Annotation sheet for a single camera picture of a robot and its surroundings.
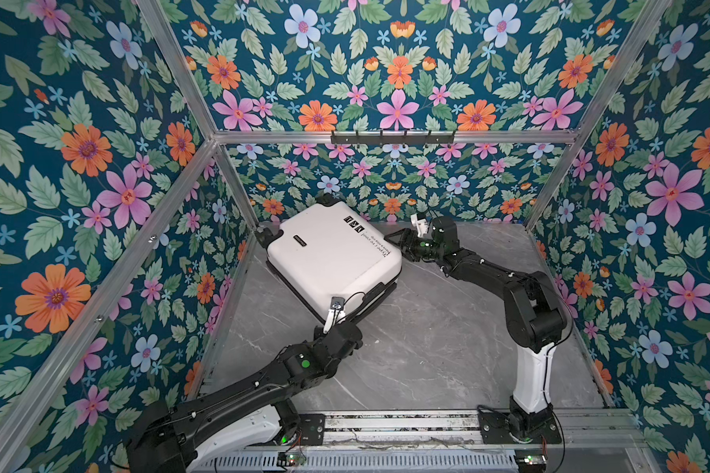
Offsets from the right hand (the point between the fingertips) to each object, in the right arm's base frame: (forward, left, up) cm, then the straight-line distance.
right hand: (388, 240), depth 89 cm
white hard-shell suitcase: (-5, +18, +2) cm, 19 cm away
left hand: (-24, +11, -6) cm, 27 cm away
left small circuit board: (-53, +25, -20) cm, 62 cm away
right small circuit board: (-54, -34, -21) cm, 67 cm away
